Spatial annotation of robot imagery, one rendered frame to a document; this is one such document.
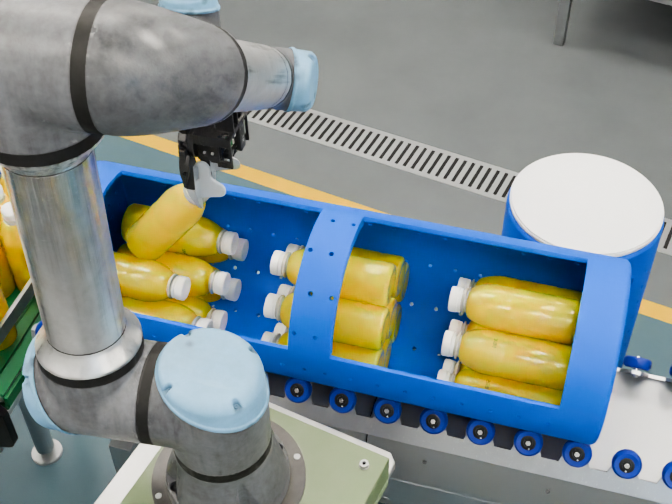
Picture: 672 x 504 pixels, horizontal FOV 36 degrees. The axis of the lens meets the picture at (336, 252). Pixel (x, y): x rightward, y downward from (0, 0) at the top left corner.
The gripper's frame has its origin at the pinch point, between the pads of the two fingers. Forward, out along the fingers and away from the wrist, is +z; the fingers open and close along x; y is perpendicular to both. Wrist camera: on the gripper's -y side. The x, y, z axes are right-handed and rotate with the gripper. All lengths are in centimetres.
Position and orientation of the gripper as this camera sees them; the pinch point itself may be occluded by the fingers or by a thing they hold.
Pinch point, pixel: (201, 190)
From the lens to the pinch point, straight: 157.2
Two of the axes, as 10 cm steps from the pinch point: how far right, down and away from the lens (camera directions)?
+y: 9.6, 1.9, -2.1
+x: 2.8, -6.9, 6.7
